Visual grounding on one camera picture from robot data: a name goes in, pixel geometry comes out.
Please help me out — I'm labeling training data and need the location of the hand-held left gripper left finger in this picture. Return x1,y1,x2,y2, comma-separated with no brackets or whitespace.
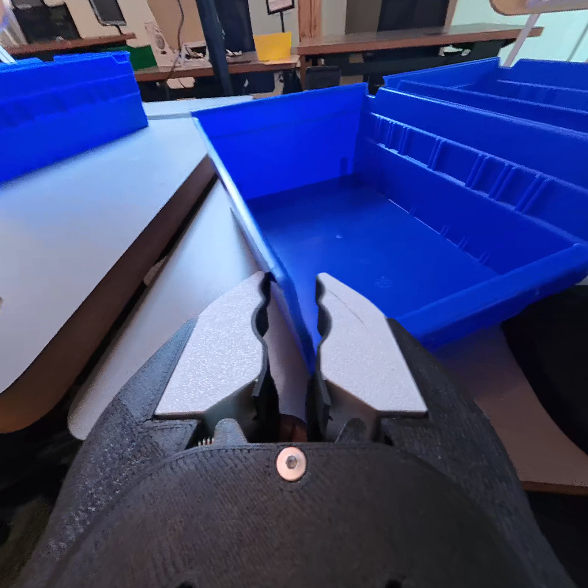
154,271,273,419

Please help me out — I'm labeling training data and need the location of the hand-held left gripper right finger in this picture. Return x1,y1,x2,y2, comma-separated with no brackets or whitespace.
315,272,429,431

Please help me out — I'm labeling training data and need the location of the blue plastic bin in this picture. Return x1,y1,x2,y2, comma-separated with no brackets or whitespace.
0,51,149,184
190,83,588,374
383,57,588,135

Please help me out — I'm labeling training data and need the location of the person's left hand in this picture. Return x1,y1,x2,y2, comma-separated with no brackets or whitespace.
277,413,307,442

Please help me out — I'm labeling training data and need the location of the wooden top office desk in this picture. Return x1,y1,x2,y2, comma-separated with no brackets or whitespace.
133,53,300,84
296,23,544,89

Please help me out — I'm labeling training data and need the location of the green plastic bin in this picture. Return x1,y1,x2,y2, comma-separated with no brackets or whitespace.
92,45,154,70

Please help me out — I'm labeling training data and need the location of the black tripod stand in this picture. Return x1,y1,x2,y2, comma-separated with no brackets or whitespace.
195,0,236,97

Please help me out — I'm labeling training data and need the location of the yellow plastic bin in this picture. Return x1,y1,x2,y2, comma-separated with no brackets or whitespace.
254,31,293,62

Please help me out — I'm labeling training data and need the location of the wooden workshop desk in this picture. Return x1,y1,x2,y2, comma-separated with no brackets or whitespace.
0,33,136,59

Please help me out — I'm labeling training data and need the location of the black office chair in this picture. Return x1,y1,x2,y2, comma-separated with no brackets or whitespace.
377,0,451,32

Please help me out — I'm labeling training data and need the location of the black white marker sign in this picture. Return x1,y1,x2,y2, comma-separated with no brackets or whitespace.
266,0,296,33

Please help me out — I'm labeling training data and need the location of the instruction sign on white stand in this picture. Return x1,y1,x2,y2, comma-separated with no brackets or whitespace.
489,0,588,67

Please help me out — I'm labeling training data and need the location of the grey framed tablet screen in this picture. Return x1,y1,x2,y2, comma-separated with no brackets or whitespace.
89,0,127,27

